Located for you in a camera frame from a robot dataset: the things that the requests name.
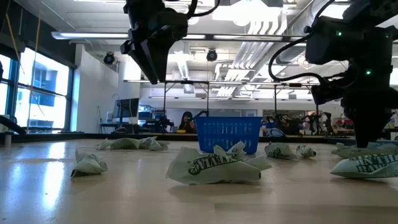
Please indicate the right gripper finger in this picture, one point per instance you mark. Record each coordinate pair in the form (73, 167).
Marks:
(363, 132)
(378, 127)

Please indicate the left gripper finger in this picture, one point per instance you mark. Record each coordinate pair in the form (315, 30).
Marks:
(146, 63)
(158, 53)

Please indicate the green stevia packet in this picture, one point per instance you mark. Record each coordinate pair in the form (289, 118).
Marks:
(104, 144)
(363, 166)
(345, 152)
(152, 143)
(88, 164)
(126, 144)
(387, 148)
(211, 169)
(280, 151)
(306, 151)
(231, 151)

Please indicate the black background robot arm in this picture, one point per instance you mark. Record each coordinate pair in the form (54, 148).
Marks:
(287, 124)
(163, 124)
(323, 123)

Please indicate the round black ceiling spotlight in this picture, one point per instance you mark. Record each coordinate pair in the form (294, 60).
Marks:
(109, 58)
(211, 55)

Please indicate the black computer monitor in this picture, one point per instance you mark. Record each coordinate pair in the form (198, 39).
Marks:
(126, 110)

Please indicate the long ceiling light tube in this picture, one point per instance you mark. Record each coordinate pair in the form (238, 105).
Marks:
(87, 35)

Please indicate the person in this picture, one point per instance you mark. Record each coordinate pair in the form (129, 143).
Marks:
(187, 123)

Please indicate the blue background desk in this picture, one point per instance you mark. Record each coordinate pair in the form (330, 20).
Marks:
(107, 124)

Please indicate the white blue-rimmed object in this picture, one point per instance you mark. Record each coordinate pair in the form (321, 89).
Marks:
(275, 133)

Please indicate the blue plastic slotted basket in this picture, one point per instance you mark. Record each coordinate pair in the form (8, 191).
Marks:
(228, 119)

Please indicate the large glass window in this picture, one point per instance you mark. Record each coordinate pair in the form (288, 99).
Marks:
(46, 93)

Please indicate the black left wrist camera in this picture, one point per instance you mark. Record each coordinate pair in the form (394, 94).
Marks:
(172, 25)

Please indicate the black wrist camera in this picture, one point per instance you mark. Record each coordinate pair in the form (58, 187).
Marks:
(326, 93)
(172, 25)

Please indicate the black background stand frame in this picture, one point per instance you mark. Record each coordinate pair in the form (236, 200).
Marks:
(186, 82)

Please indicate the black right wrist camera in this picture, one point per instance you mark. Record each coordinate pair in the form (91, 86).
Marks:
(326, 93)

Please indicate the black aluminium table frame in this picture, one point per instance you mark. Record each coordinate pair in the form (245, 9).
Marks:
(62, 137)

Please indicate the grey cylindrical post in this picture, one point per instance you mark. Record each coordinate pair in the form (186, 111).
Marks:
(7, 140)

